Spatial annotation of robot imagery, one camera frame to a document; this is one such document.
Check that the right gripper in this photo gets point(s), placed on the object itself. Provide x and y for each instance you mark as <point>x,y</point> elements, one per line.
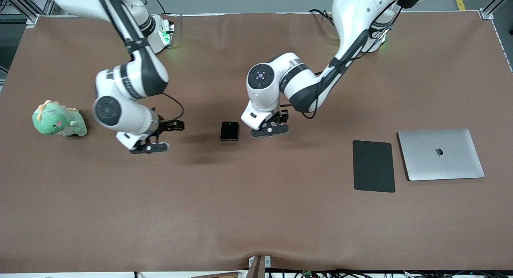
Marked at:
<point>167,126</point>

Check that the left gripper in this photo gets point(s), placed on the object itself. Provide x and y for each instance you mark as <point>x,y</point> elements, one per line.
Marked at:
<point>281,116</point>

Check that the black smartphone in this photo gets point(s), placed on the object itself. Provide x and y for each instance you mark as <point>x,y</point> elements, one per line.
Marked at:
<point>229,131</point>

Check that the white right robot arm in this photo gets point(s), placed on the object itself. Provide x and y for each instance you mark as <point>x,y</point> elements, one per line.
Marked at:
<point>132,75</point>

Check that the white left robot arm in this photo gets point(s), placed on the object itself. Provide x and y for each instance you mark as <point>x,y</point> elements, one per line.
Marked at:
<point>352,25</point>

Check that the black mouse pad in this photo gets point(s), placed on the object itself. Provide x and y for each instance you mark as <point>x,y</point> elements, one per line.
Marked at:
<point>373,166</point>

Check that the brown table cover mat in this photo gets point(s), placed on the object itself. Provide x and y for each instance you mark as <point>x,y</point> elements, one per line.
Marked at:
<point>256,205</point>

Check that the green dinosaur plush toy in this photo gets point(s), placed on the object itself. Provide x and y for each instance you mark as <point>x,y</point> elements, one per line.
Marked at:
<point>56,119</point>

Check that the small green circuit board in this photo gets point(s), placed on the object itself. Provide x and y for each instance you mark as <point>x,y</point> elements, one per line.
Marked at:
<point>307,273</point>

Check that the silver closed laptop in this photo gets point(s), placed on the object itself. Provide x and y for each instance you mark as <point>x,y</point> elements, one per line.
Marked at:
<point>441,154</point>

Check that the white table clamp bracket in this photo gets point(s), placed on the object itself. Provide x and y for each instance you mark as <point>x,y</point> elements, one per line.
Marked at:
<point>259,266</point>

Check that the aluminium frame profile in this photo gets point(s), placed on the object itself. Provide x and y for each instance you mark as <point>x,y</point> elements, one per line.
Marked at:
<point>24,5</point>
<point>495,5</point>

